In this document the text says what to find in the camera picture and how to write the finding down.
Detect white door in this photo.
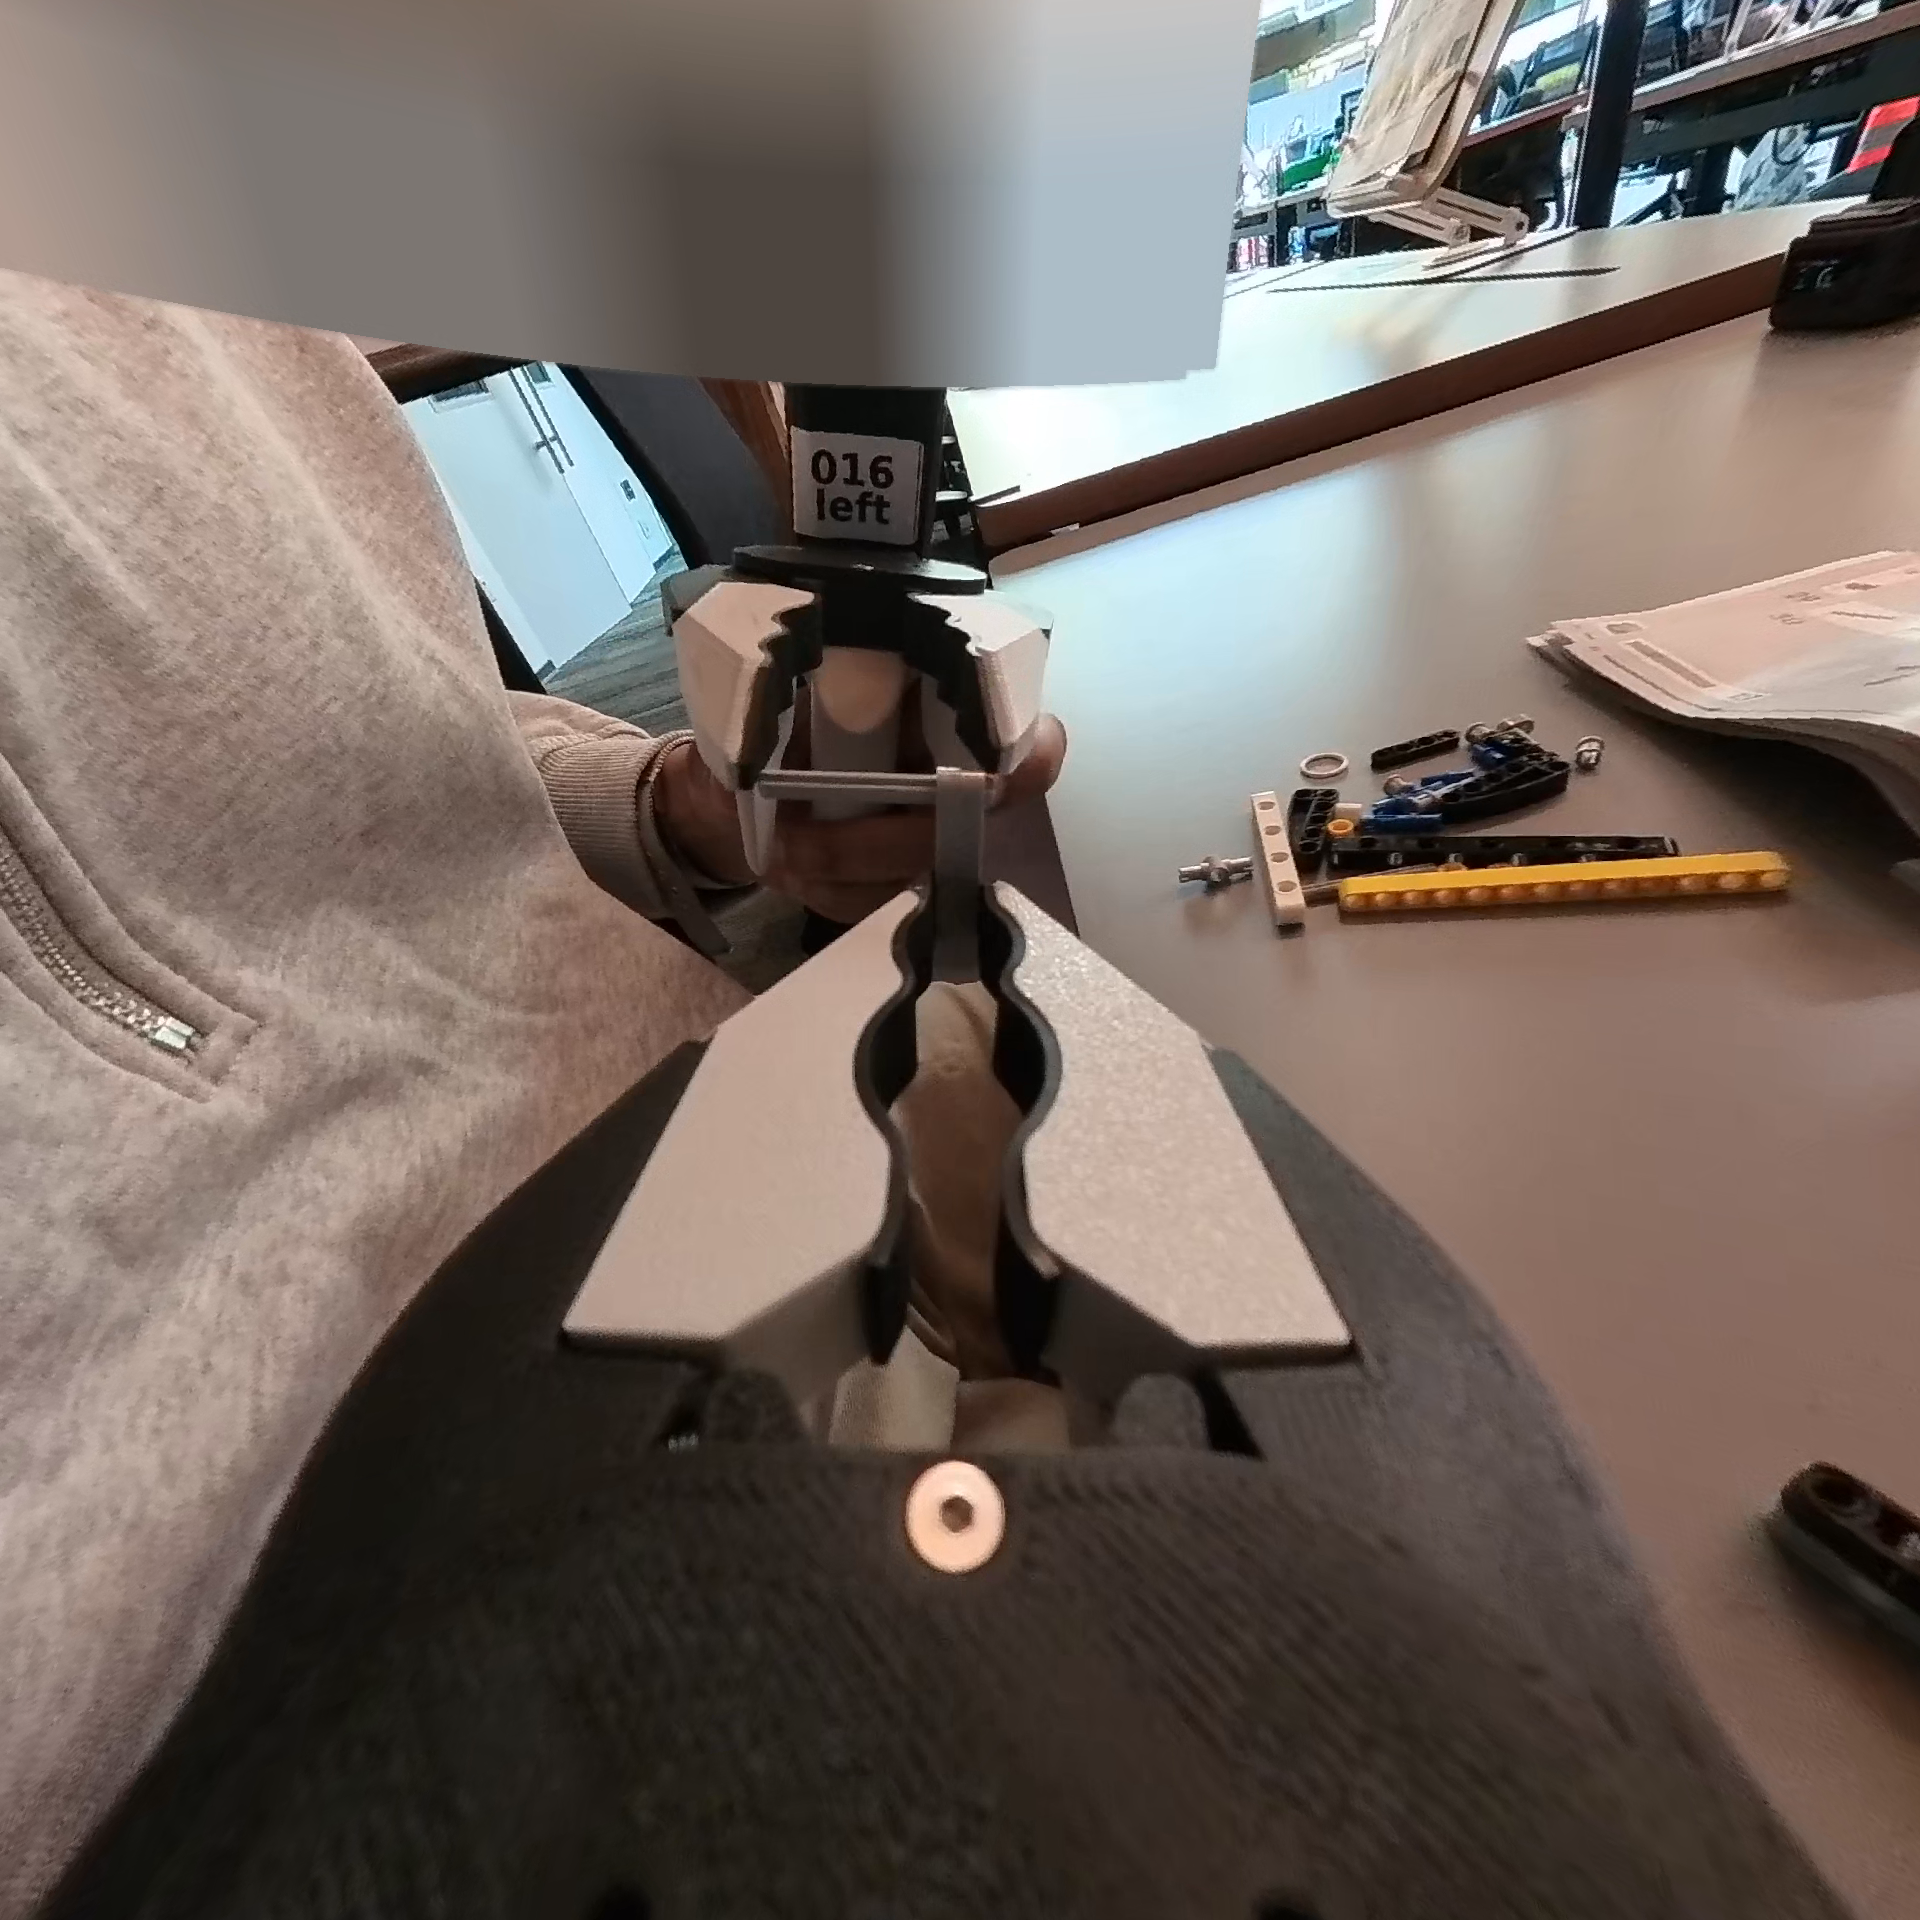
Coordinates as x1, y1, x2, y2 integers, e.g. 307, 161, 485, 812
403, 364, 676, 677

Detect beige trousers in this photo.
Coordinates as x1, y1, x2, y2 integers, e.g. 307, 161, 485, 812
824, 982, 1075, 1448

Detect tilted paper board stand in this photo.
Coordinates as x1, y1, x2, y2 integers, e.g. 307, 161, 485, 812
1324, 0, 1531, 274

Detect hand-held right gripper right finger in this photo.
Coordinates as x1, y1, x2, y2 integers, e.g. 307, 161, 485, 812
990, 884, 1352, 1368

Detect person's left hand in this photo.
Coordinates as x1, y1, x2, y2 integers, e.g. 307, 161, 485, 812
656, 710, 1069, 921

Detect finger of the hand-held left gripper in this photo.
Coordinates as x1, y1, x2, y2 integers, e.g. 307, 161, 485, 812
908, 592, 1048, 782
673, 577, 819, 887

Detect person's left forearm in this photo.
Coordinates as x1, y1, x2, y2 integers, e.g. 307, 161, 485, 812
503, 689, 759, 992

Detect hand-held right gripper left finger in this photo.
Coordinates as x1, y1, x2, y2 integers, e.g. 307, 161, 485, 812
558, 884, 924, 1368

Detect wooden support post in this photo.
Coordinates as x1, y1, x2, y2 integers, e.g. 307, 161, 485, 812
697, 377, 797, 481

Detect wood-edged table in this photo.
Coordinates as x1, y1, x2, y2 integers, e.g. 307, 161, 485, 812
943, 188, 1870, 552

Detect far cluttered desk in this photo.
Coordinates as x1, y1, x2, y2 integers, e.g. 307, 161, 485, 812
1627, 0, 1920, 225

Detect black lego beam with pin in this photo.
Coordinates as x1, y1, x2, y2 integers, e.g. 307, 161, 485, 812
1766, 1463, 1920, 1653

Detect black metal pole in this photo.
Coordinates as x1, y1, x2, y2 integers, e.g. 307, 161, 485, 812
1574, 0, 1643, 230

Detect instruction booklet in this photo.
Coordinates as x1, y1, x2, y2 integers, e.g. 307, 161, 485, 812
1527, 551, 1920, 833

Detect white lego beam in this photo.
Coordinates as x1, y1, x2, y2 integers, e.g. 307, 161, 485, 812
1248, 790, 1310, 933

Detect grey lego beam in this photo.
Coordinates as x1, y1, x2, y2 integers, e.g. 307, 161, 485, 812
933, 768, 993, 984

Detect black display device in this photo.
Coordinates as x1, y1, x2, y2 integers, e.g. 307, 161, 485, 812
1768, 201, 1920, 335

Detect yellow lego beam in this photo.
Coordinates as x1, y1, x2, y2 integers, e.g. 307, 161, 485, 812
1334, 849, 1793, 916

